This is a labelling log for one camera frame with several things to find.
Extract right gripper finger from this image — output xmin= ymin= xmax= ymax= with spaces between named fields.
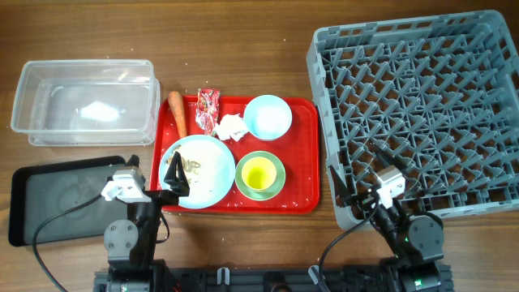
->
xmin=328 ymin=165 xmax=353 ymax=208
xmin=371 ymin=144 xmax=409 ymax=177

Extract light blue plate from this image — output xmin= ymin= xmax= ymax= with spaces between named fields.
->
xmin=158 ymin=135 xmax=236 ymax=209

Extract red snack wrapper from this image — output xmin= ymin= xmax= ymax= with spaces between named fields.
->
xmin=195 ymin=88 xmax=221 ymax=136

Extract white tissue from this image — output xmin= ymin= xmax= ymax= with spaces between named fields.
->
xmin=213 ymin=114 xmax=248 ymax=142

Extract orange carrot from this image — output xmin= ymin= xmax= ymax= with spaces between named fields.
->
xmin=168 ymin=91 xmax=187 ymax=138

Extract yellow cup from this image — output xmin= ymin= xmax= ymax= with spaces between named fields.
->
xmin=241 ymin=157 xmax=277 ymax=191

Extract light blue bowl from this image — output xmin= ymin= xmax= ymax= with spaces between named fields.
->
xmin=243 ymin=95 xmax=293 ymax=141

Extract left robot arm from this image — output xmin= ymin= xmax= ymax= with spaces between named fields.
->
xmin=93 ymin=152 xmax=190 ymax=292

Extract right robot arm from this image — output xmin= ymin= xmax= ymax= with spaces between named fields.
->
xmin=317 ymin=146 xmax=447 ymax=291

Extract grey dishwasher rack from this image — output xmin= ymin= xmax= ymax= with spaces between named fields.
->
xmin=307 ymin=10 xmax=518 ymax=218

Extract food scraps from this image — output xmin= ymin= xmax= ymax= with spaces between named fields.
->
xmin=165 ymin=145 xmax=201 ymax=175

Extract red serving tray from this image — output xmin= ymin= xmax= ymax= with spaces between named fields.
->
xmin=149 ymin=95 xmax=320 ymax=214

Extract clear plastic bin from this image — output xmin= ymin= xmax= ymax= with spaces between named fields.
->
xmin=11 ymin=58 xmax=161 ymax=147

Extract black tray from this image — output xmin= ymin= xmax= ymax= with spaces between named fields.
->
xmin=8 ymin=156 xmax=127 ymax=247

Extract right black cable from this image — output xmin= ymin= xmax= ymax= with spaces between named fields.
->
xmin=318 ymin=194 xmax=380 ymax=292

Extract black cable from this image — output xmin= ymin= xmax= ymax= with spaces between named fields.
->
xmin=32 ymin=193 xmax=105 ymax=292
xmin=318 ymin=194 xmax=380 ymax=292

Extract left black cable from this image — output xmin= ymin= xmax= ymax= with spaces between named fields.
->
xmin=32 ymin=193 xmax=105 ymax=292

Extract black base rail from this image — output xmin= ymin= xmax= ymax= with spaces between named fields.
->
xmin=92 ymin=265 xmax=453 ymax=292

